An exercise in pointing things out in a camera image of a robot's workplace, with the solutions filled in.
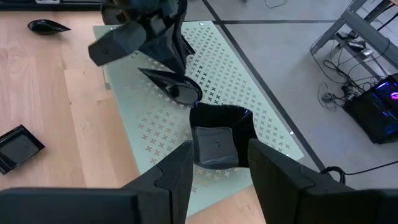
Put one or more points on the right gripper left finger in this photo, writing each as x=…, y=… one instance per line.
x=168, y=186

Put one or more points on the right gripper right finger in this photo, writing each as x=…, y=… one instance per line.
x=280, y=186

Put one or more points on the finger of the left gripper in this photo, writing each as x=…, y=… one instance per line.
x=186, y=43
x=164, y=46

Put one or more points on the black teardrop plate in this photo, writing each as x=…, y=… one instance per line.
x=183, y=90
x=43, y=27

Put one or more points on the black wavy square plate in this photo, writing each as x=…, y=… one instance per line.
x=217, y=146

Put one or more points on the small black square plate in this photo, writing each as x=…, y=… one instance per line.
x=18, y=149

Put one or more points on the green perforated metal shelf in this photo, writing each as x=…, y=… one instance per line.
x=149, y=124

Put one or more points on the black computer tower RGB lights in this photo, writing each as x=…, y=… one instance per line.
x=367, y=115

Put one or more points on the black power strip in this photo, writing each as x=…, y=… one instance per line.
x=356, y=46

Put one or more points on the black aluminium table frame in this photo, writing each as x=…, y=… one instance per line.
x=18, y=6

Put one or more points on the grey desk frame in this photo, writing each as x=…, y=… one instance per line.
x=363, y=31

